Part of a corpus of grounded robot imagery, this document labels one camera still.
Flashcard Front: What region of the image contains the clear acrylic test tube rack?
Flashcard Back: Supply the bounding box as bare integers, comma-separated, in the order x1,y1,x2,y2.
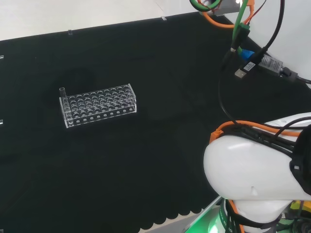
59,83,138,129

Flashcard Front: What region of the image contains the thick black adapter cable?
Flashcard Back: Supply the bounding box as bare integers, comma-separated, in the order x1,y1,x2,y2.
280,67,311,85

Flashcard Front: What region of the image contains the small ribbed adapter box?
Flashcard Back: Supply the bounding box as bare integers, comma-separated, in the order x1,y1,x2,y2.
259,55,284,73

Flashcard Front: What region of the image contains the thin black cable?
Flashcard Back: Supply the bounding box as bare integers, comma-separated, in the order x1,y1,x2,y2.
218,47,240,126

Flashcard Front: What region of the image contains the green cable with blue plug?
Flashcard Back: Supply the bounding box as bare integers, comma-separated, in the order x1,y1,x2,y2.
189,0,255,60

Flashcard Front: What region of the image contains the black bench cloth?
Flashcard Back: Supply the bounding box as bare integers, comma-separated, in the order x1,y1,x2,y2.
0,11,311,233

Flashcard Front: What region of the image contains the orange flat cable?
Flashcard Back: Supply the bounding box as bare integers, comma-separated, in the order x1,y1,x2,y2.
200,0,303,233

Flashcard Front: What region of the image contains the clear glass test tube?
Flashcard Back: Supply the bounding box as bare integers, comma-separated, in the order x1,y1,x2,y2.
59,86,73,126

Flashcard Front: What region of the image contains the black usb cable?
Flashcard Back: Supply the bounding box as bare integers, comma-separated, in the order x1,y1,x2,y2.
234,0,285,80

